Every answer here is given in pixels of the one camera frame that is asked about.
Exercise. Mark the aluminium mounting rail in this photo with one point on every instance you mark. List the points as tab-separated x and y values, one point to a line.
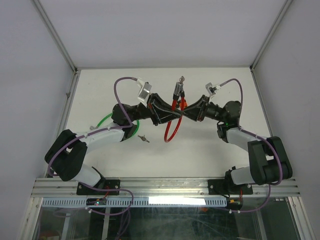
153	186

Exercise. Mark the red cable lock keys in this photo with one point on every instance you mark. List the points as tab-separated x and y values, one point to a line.
181	79

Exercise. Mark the slotted cable duct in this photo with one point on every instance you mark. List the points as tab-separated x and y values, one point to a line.
137	202

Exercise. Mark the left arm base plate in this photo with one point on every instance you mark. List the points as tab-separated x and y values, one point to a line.
105	184

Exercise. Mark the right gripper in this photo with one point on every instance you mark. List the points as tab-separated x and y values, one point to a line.
199	105

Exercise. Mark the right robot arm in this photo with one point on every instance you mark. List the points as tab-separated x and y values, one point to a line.
268	159

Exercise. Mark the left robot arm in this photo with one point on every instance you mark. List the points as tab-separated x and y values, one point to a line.
66	156

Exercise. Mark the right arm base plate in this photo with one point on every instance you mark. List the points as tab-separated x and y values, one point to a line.
217	186

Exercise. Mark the orange black padlock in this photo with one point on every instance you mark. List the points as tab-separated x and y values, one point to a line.
179	103

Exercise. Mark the green cable lock keys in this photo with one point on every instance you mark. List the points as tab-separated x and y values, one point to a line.
143	138

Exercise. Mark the green cable lock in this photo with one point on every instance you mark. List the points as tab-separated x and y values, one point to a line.
109	116

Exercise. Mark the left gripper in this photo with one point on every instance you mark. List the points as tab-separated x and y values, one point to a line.
163	110

